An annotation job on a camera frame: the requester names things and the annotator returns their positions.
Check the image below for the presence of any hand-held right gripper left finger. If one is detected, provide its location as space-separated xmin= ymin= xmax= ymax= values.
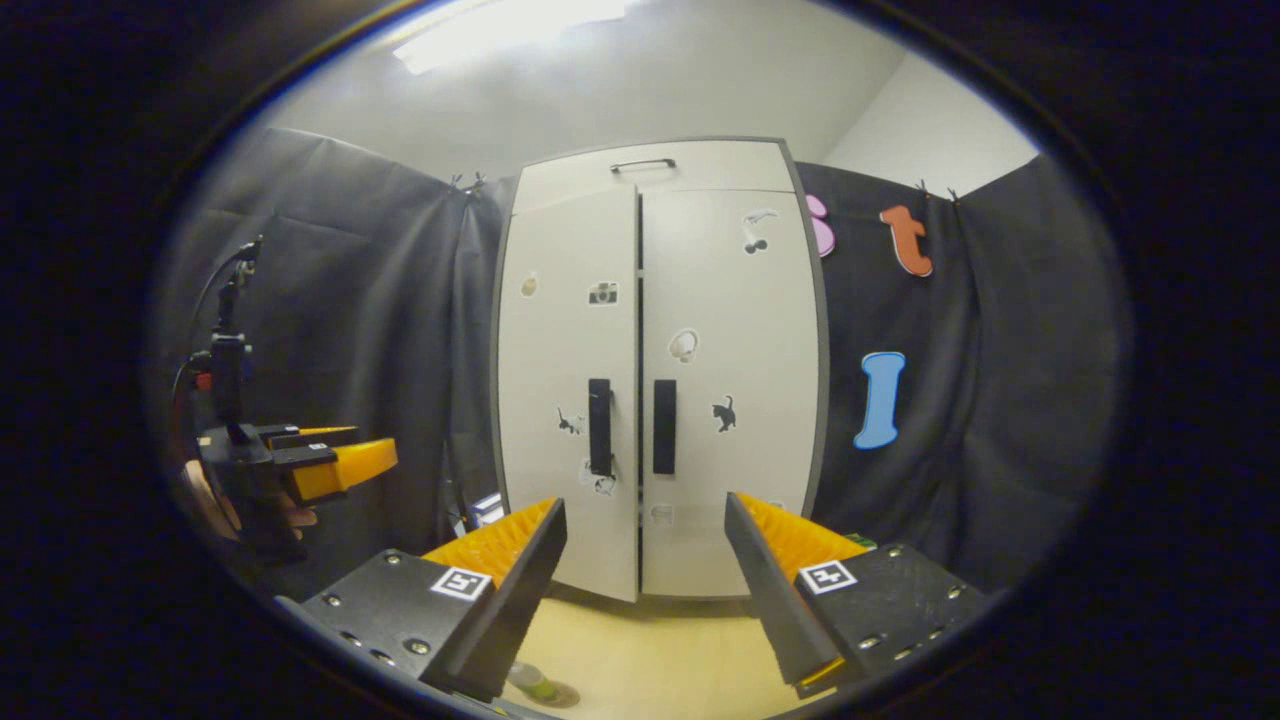
xmin=300 ymin=497 xmax=567 ymax=703

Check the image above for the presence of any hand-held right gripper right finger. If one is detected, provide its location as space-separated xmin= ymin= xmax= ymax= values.
xmin=724 ymin=492 xmax=991 ymax=701

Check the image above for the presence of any clear bottle with green label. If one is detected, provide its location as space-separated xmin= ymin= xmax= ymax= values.
xmin=503 ymin=660 xmax=563 ymax=703

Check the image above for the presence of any round brown coaster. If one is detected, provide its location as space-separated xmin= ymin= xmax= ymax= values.
xmin=520 ymin=680 xmax=583 ymax=711

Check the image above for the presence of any white cabinet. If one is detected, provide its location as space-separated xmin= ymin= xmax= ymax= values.
xmin=490 ymin=137 xmax=831 ymax=604

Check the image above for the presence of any white cabinet door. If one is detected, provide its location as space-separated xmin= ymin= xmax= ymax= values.
xmin=495 ymin=185 xmax=641 ymax=604
xmin=640 ymin=188 xmax=825 ymax=601

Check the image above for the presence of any white cabinet drawer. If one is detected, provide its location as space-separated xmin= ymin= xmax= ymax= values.
xmin=512 ymin=140 xmax=796 ymax=215

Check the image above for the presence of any black backdrop cloth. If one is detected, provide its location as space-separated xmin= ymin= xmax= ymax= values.
xmin=160 ymin=125 xmax=1126 ymax=601

